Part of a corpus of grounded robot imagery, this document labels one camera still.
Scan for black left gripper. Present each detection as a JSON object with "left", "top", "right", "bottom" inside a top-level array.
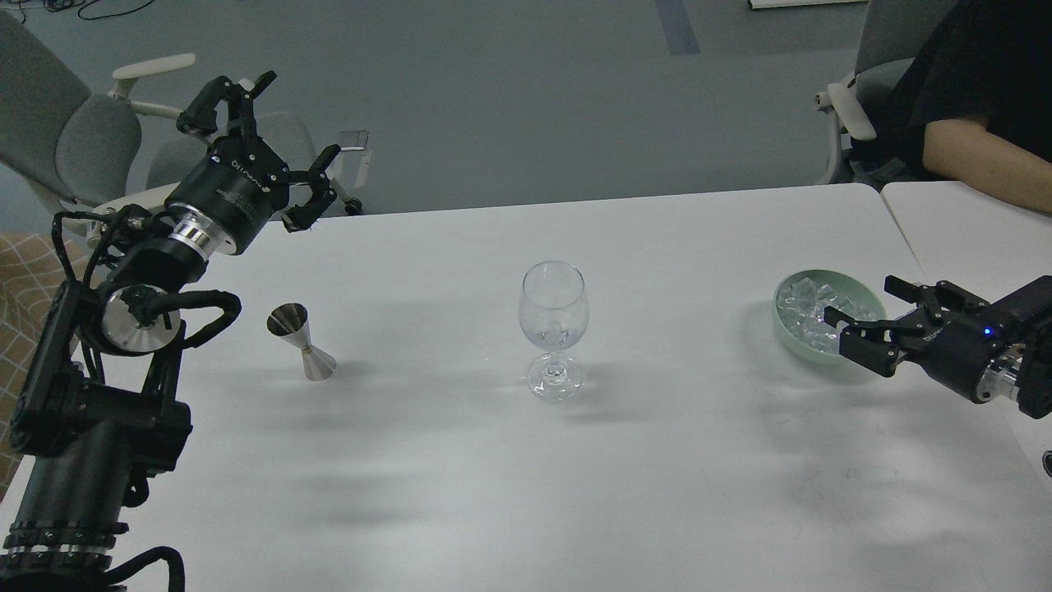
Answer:
[{"left": 164, "top": 72, "right": 341, "bottom": 256}]

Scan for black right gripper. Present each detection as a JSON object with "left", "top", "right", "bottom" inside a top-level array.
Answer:
[{"left": 824, "top": 275, "right": 1023, "bottom": 405}]

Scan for steel cocktail jigger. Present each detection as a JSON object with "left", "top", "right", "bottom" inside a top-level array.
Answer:
[{"left": 266, "top": 303, "right": 337, "bottom": 382}]

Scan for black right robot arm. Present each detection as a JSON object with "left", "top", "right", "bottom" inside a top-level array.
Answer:
[{"left": 824, "top": 275, "right": 1051, "bottom": 419}]

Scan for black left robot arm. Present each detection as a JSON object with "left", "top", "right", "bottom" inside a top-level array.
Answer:
[{"left": 2, "top": 72, "right": 339, "bottom": 591}]

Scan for green bowl of ice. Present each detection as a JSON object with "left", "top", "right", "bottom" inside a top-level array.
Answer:
[{"left": 773, "top": 269, "right": 886, "bottom": 366}]

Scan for clear wine glass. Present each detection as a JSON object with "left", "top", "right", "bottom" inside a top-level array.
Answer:
[{"left": 518, "top": 260, "right": 589, "bottom": 402}]

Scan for grey office chair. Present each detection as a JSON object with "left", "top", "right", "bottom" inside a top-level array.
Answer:
[{"left": 2, "top": 15, "right": 363, "bottom": 248}]

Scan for person in dark shirt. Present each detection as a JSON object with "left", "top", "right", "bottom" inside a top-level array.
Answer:
[{"left": 847, "top": 1, "right": 1051, "bottom": 215}]

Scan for brown checkered cushion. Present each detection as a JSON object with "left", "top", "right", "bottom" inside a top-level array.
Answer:
[{"left": 1, "top": 232, "right": 66, "bottom": 497}]

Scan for grey chair at right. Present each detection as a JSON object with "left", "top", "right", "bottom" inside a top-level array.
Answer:
[{"left": 814, "top": 1, "right": 957, "bottom": 185}]

